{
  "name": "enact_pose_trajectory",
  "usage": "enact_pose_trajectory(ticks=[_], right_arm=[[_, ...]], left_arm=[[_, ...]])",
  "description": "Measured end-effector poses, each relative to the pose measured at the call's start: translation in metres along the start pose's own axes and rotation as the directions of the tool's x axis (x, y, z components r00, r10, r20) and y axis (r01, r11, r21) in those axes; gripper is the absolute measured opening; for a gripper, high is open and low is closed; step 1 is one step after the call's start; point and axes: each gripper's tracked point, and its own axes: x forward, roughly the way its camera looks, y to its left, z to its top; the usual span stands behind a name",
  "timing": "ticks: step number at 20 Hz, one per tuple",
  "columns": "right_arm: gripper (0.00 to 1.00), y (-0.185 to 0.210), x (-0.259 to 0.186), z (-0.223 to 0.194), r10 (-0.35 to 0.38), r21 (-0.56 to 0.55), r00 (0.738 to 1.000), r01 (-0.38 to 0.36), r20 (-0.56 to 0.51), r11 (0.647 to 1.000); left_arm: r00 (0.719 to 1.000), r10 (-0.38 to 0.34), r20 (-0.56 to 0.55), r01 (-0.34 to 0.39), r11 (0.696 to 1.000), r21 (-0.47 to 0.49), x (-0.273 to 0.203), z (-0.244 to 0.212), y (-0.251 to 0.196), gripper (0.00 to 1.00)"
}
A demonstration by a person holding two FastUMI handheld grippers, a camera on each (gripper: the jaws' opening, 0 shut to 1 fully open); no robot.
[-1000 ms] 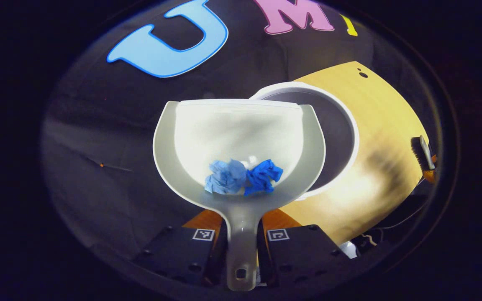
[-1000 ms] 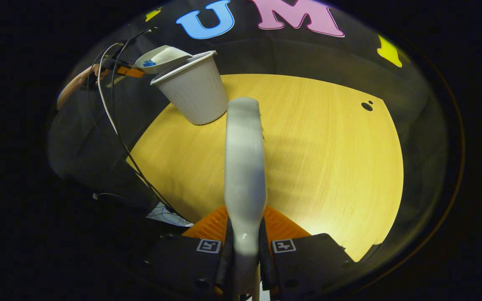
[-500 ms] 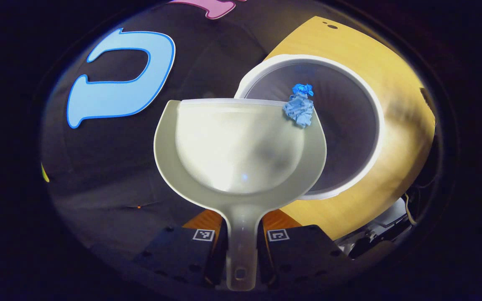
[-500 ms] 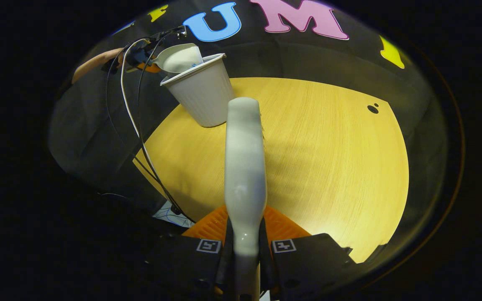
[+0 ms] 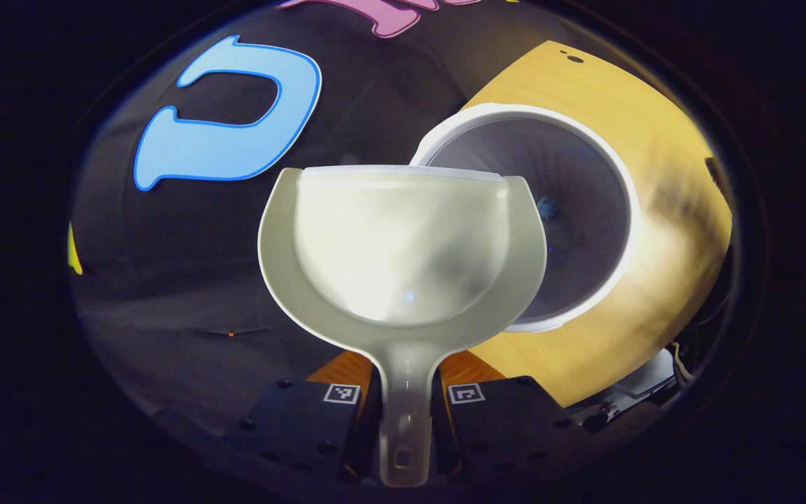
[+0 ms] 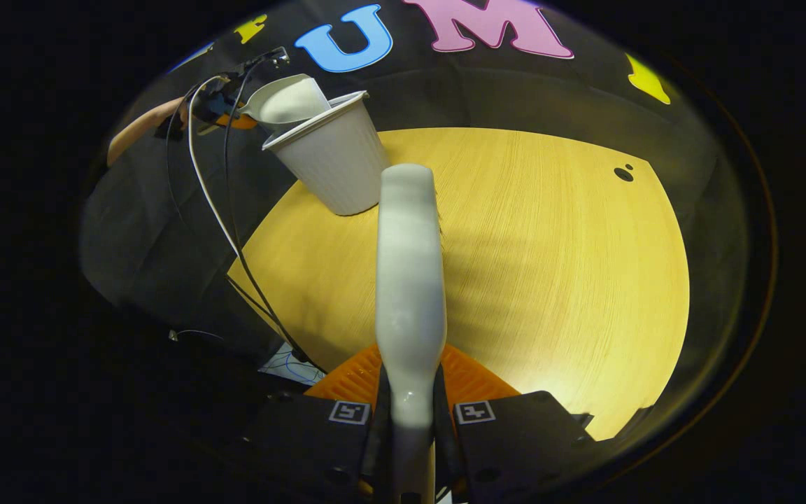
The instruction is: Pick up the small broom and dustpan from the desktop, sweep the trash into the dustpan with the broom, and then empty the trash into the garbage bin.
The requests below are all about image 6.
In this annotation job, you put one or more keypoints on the white paper with blue lines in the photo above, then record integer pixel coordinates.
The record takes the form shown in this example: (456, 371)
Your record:
(291, 367)

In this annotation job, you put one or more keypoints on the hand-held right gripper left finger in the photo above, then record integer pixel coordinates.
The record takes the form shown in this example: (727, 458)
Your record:
(377, 448)

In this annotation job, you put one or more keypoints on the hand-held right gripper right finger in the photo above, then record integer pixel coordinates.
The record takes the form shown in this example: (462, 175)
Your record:
(448, 448)

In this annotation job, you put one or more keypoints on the small white broom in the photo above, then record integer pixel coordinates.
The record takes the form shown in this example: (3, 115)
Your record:
(410, 280)

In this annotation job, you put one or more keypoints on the wooden desktop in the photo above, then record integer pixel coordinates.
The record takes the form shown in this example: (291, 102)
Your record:
(550, 280)

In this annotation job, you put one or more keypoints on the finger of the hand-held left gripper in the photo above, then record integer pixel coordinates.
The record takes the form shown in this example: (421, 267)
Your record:
(238, 123)

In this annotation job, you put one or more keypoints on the white ribbed garbage bin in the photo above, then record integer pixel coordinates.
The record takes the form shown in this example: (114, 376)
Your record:
(336, 161)

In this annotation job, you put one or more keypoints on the white plastic dustpan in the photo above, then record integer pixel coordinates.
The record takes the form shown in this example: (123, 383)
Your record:
(287, 101)

